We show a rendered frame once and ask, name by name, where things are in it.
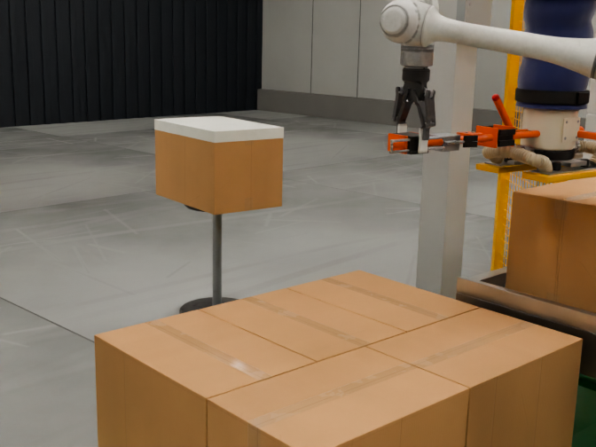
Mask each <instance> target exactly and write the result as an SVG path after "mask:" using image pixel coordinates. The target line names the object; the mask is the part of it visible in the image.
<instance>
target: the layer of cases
mask: <svg viewBox="0 0 596 447"><path fill-rule="evenodd" d="M94 340H95V366H96V392H97V419H98V447H571V445H572V436H573V428H574V420H575V411H576V395H577V387H578V379H579V370H580V362H581V353H582V345H583V339H581V338H578V337H576V336H573V335H569V334H566V333H562V332H558V331H555V330H553V329H550V328H546V327H543V326H541V325H535V324H532V323H530V322H527V321H523V320H520V319H518V318H512V317H509V316H507V315H504V314H500V313H497V312H495V311H492V310H486V309H484V308H480V307H477V306H474V305H472V304H469V303H466V302H461V301H458V300H455V299H451V298H449V297H446V296H443V295H439V294H435V293H432V292H429V291H426V290H423V289H420V288H417V287H414V286H409V285H406V284H403V283H400V282H397V281H394V280H391V279H388V278H383V277H380V276H377V275H374V274H371V273H368V272H365V271H352V272H349V273H345V274H341V275H337V276H333V277H330V278H323V279H320V280H316V281H312V282H309V283H305V284H301V285H298V286H290V287H288V288H283V289H279V290H276V291H272V292H268V293H265V294H259V295H255V296H250V297H247V298H243V299H239V300H236V301H232V302H226V303H222V304H218V305H215V306H211V307H207V308H203V309H200V310H193V311H189V312H185V313H182V314H178V315H175V316H171V317H167V318H161V319H156V320H153V321H149V322H145V323H142V324H138V325H132V326H128V327H124V328H121V329H117V330H113V331H109V332H105V333H99V334H95V335H94Z"/></svg>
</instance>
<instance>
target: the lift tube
mask: <svg viewBox="0 0 596 447"><path fill-rule="evenodd" d="M595 11H596V0H526V2H525V5H524V10H523V18H524V23H525V26H526V29H525V32H527V33H532V34H538V35H549V36H556V37H567V38H593V34H594V33H593V27H592V18H593V15H594V13H595ZM589 80H590V78H589V77H587V76H584V75H582V74H579V73H577V72H575V71H572V70H569V69H567V68H565V67H561V66H558V65H555V64H553V63H550V62H546V61H543V60H539V59H532V58H527V57H523V60H522V62H521V66H520V69H519V73H518V79H517V83H518V88H519V89H524V90H549V91H585V90H586V89H587V86H588V83H589ZM515 105H516V106H521V107H527V108H538V109H553V110H581V109H587V104H585V105H547V104H533V103H524V102H519V101H517V102H516V104H515Z"/></svg>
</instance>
